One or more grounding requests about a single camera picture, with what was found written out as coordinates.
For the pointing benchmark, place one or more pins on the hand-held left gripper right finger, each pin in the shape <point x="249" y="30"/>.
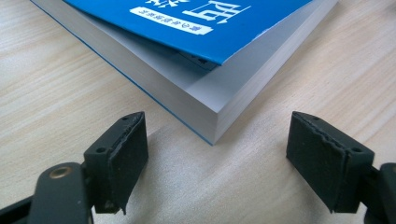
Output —
<point x="327" y="165"/>

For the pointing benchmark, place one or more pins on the thick blue-covered book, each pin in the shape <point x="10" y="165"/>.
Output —
<point x="199" y="81"/>

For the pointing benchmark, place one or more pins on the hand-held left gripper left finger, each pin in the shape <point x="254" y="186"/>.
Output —
<point x="124" y="161"/>

